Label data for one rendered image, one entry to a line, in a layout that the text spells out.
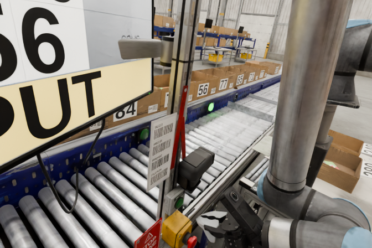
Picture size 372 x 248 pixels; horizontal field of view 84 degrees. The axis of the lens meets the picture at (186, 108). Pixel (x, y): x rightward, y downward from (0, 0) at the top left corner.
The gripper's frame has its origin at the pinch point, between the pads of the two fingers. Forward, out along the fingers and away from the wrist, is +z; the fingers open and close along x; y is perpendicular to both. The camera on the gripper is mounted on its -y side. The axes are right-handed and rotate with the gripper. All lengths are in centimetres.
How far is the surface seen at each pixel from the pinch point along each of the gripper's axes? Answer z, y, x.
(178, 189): 6.4, -7.1, 1.3
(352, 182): -28, 34, 84
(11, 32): -12, -46, -31
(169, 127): -4.2, -27.4, -4.3
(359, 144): -32, 37, 144
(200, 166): -2.2, -13.0, 4.5
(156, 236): 13.1, 3.5, -6.7
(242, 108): 49, -5, 148
